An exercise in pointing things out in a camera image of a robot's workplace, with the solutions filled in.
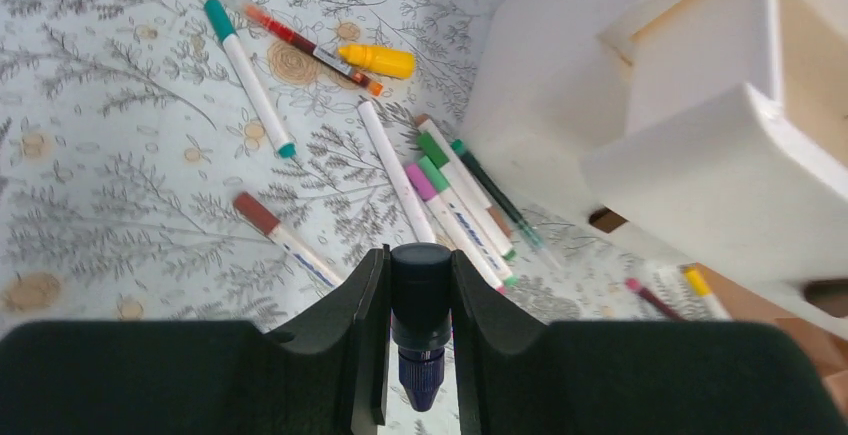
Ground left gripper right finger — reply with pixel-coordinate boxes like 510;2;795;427
451;252;845;434

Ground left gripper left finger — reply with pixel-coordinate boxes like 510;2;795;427
1;248;390;434

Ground dark blue marker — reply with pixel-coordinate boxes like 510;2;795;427
390;243;452;412

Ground dark red pen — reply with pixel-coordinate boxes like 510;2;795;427
625;278;685;321

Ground yellow glue bottle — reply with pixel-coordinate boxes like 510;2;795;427
338;44;416;79

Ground white three-drawer organizer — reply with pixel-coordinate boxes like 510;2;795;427
460;0;847;337

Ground brown capped white marker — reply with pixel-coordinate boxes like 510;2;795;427
232;192;343;287

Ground plain white marker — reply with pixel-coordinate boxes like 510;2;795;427
357;101;437;243

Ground dark green pen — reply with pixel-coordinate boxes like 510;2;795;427
450;139;562;271

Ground yellow capped white marker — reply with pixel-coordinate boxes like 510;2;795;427
682;265;733;320

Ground pink capped marker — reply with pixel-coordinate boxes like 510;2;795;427
405;158;506;293

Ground green capped marker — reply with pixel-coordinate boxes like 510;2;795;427
417;131;516;286

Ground floral table mat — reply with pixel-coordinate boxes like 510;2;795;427
0;0;730;435

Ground orange plastic file rack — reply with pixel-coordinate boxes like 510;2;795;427
694;264;847;414

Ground teal capped white marker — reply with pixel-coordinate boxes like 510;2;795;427
203;0;296;159

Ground yellow cap red pen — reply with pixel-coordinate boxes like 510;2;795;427
218;0;383;96

